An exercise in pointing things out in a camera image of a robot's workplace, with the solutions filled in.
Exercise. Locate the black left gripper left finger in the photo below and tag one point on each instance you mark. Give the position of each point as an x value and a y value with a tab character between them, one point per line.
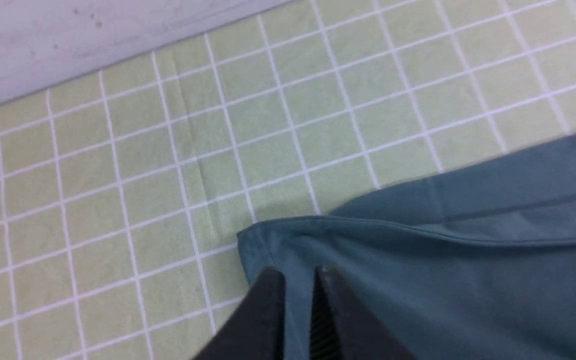
255	330

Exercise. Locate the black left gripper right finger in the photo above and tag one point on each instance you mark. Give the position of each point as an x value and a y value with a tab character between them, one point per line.
343	328

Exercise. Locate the green long-sleeve shirt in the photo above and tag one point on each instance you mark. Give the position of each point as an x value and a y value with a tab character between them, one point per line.
476	263

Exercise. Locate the green checkered tablecloth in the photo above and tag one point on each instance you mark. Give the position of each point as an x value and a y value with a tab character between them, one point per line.
121	192

